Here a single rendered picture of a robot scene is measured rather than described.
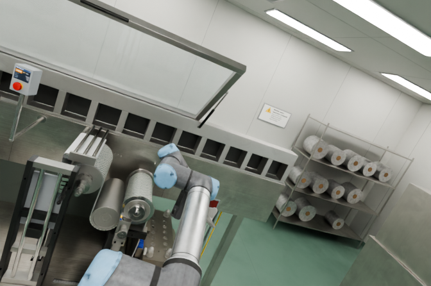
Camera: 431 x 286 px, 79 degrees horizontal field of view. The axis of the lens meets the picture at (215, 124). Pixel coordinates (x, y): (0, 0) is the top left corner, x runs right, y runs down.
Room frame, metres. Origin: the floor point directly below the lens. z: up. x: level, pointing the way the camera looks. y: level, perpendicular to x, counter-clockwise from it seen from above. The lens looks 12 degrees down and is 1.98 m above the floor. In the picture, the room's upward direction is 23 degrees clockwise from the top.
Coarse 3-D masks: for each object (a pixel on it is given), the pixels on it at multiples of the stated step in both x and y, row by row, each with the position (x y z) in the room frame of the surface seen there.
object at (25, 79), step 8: (16, 64) 0.89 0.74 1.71; (24, 64) 0.92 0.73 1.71; (16, 72) 0.89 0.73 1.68; (24, 72) 0.89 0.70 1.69; (32, 72) 0.89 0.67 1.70; (40, 72) 0.93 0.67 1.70; (16, 80) 0.89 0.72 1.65; (24, 80) 0.89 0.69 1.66; (32, 80) 0.89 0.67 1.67; (16, 88) 0.87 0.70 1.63; (24, 88) 0.89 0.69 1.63; (32, 88) 0.90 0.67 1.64
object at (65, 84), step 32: (0, 64) 1.12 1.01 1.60; (32, 64) 1.16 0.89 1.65; (32, 96) 1.22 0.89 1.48; (64, 96) 1.21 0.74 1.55; (96, 96) 1.25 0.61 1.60; (128, 96) 1.31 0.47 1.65; (128, 128) 1.38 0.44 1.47; (160, 128) 1.44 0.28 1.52; (192, 128) 1.41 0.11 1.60; (224, 128) 1.52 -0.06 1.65; (224, 160) 1.56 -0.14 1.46; (256, 160) 1.64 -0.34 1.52; (288, 160) 1.62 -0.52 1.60
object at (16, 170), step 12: (0, 168) 1.15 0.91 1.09; (12, 168) 1.17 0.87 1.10; (24, 168) 1.18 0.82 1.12; (36, 168) 1.20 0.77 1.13; (0, 180) 1.16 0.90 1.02; (12, 180) 1.17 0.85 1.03; (0, 192) 1.16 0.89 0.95; (12, 192) 1.18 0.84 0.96; (72, 192) 1.26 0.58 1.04; (96, 192) 1.30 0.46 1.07; (72, 204) 1.27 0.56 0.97; (84, 204) 1.29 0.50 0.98; (84, 216) 1.29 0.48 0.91
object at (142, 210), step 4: (136, 204) 1.03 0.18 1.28; (140, 204) 1.04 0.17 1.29; (132, 208) 1.01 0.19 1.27; (140, 208) 1.02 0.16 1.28; (144, 208) 1.04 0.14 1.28; (128, 212) 1.01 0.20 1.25; (132, 212) 1.02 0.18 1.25; (140, 212) 1.03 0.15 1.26; (144, 212) 1.03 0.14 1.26; (132, 216) 1.02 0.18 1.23; (136, 216) 1.02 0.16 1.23; (140, 216) 1.03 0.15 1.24; (136, 220) 1.02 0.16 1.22
